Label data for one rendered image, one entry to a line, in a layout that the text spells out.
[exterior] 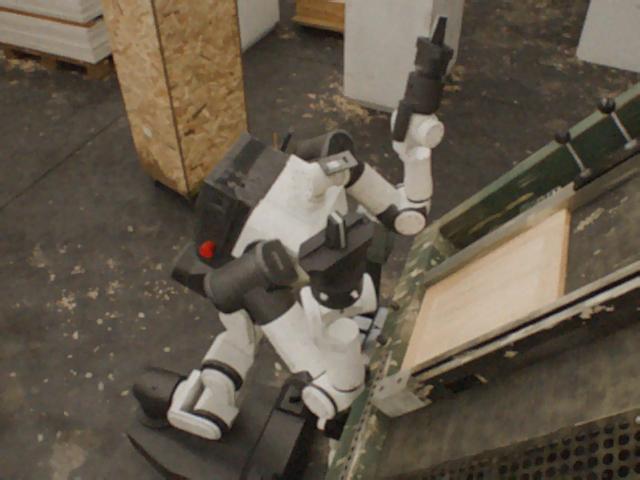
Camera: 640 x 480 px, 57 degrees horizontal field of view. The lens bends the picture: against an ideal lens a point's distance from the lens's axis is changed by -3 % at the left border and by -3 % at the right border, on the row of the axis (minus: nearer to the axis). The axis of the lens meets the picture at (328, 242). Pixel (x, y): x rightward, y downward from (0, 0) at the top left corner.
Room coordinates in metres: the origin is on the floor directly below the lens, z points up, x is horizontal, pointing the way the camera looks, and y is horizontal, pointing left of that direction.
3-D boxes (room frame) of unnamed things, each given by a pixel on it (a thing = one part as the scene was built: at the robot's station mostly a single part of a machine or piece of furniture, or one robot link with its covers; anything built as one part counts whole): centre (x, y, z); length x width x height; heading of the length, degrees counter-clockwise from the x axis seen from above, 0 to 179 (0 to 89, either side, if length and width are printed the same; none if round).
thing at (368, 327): (1.03, -0.07, 0.69); 0.50 x 0.14 x 0.24; 160
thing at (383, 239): (1.47, -0.15, 0.84); 0.12 x 0.12 x 0.18; 70
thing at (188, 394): (1.16, 0.44, 0.28); 0.21 x 0.20 x 0.13; 71
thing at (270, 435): (1.15, 0.41, 0.19); 0.64 x 0.52 x 0.33; 71
